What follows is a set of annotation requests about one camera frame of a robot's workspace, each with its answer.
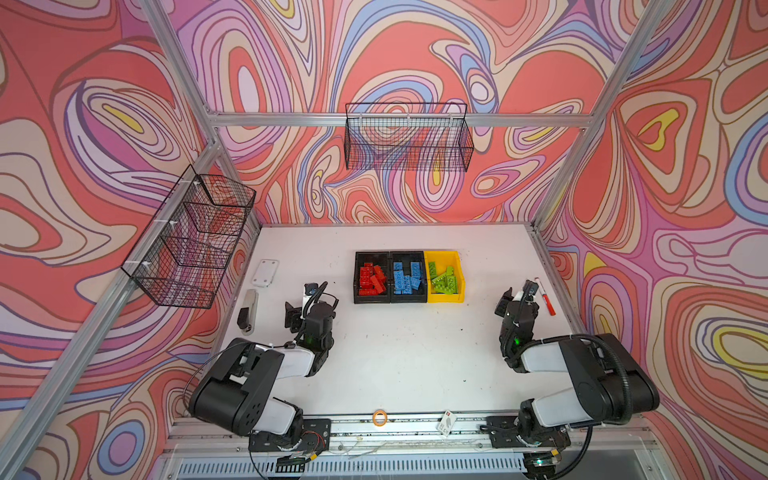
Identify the white plastic plate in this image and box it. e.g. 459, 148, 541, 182
251, 259, 280, 288

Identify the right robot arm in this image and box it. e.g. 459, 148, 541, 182
480, 280, 660, 448

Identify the grey stapler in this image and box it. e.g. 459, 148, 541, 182
236, 289, 258, 335

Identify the red marker pen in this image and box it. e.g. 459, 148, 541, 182
535, 277, 556, 316

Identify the back wire basket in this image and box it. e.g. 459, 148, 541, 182
344, 101, 475, 173

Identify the yellow bin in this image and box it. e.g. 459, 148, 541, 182
424, 250, 466, 303

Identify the black bin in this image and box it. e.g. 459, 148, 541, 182
353, 251, 392, 304
389, 250, 427, 303

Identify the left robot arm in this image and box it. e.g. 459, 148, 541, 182
186, 282, 338, 451

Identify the wire basket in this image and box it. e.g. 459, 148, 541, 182
121, 167, 256, 309
344, 101, 475, 173

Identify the middle black bin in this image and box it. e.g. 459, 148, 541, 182
389, 250, 427, 303

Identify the left black bin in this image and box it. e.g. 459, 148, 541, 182
353, 251, 392, 304

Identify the left wire basket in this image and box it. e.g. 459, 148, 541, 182
121, 167, 256, 309

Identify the white tag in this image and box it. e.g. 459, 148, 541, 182
437, 410, 455, 437

